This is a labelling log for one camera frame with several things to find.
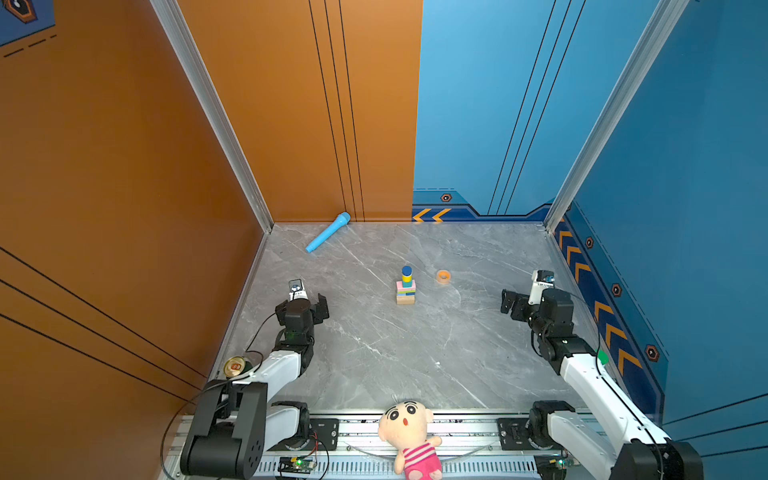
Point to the right circuit board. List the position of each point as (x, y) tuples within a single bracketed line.
[(553, 468)]

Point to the white tape roll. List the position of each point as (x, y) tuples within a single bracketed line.
[(237, 366)]

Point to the pink rectangular block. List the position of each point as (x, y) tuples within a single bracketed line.
[(400, 289)]

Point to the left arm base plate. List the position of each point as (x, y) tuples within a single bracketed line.
[(319, 431)]

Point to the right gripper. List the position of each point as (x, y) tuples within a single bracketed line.
[(508, 301)]

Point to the aluminium front rail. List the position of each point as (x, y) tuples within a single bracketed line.
[(632, 447)]

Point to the left circuit board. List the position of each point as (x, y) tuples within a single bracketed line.
[(296, 467)]

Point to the cyan toy microphone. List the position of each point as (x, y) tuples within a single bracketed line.
[(340, 221)]

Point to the white bottle green cap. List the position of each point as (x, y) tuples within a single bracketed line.
[(603, 357)]

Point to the plush doll pink shirt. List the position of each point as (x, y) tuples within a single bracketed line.
[(404, 426)]

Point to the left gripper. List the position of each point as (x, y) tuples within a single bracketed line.
[(318, 311)]

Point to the natural wood rectangular block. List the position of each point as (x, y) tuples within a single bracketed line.
[(405, 300)]

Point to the circuit board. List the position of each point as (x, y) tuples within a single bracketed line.
[(296, 467), (553, 468)]

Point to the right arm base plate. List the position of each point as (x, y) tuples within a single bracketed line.
[(514, 435)]

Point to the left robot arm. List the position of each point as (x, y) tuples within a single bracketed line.
[(235, 420)]

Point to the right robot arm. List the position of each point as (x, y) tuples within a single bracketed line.
[(606, 402)]

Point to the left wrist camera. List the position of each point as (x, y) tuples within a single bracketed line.
[(297, 290)]

